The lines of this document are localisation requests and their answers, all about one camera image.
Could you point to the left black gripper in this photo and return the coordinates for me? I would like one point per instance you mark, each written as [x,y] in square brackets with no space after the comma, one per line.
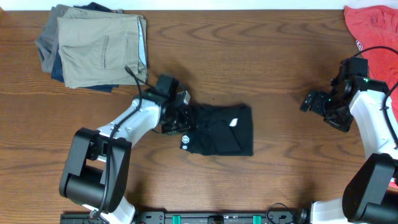
[181,119]

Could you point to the red t-shirt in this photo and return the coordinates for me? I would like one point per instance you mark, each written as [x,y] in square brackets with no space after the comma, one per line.
[375,31]

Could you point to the folded khaki pants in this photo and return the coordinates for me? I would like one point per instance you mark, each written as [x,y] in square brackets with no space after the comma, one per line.
[102,48]

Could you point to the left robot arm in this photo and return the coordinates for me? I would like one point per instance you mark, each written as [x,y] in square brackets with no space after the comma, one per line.
[96,170]

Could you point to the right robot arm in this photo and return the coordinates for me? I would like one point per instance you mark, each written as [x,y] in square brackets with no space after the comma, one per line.
[366,199]

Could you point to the black t-shirt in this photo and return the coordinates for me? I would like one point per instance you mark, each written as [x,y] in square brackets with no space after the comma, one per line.
[220,131]

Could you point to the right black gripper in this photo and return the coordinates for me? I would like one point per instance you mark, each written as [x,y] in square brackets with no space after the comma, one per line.
[342,123]

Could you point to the folded grey garment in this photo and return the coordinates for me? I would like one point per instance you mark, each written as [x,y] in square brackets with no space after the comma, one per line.
[47,41]

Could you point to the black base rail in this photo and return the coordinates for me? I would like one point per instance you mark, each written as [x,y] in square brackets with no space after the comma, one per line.
[277,213]

